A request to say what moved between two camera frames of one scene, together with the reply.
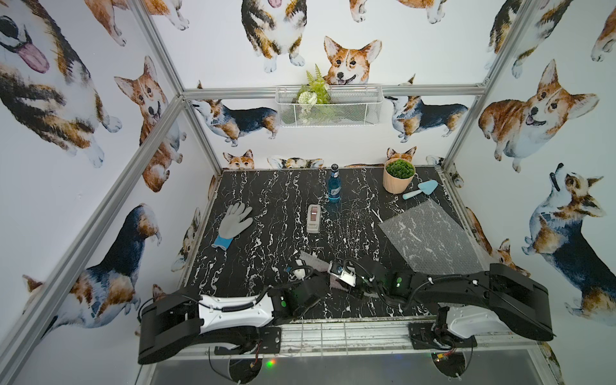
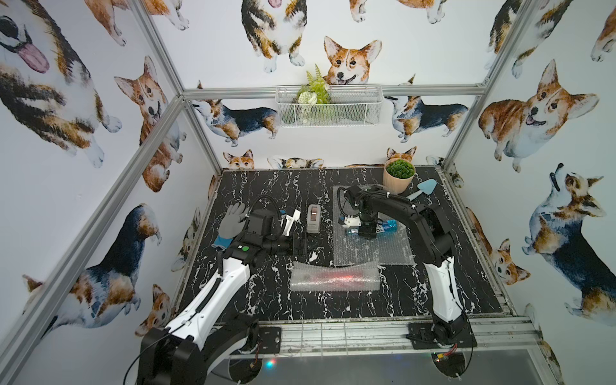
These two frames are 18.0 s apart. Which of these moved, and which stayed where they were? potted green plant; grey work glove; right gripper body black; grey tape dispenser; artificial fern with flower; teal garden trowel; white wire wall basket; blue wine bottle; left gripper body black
Moved: right gripper body black; left gripper body black; blue wine bottle
Stayed: white wire wall basket; grey tape dispenser; artificial fern with flower; grey work glove; potted green plant; teal garden trowel
